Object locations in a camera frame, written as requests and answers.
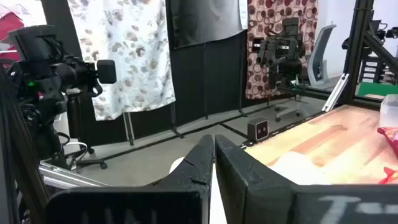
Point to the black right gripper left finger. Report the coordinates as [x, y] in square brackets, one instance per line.
[140, 205]

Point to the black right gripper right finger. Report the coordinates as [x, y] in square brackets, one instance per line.
[280, 205]

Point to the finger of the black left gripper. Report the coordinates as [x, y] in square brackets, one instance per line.
[301, 48]
[263, 53]

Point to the red beef ramen pack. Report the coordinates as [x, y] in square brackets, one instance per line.
[390, 137]

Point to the grey office chair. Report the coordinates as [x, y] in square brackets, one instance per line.
[320, 62]

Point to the black partition screen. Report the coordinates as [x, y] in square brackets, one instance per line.
[217, 77]

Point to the silver aluminium extrusion bar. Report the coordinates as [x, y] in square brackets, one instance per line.
[335, 93]
[68, 177]

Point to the black swivel chair base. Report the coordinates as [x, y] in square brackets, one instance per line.
[93, 162]

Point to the dark grey hanging cloth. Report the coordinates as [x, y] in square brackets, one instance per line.
[205, 21]

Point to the black small-parts drawer cabinet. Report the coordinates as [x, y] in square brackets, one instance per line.
[371, 70]

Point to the white floral cloth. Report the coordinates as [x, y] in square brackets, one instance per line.
[124, 62]

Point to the red fabric panel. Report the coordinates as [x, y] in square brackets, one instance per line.
[9, 34]

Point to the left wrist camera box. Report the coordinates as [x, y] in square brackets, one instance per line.
[290, 26]

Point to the small black table camera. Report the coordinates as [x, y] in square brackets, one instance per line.
[258, 130]

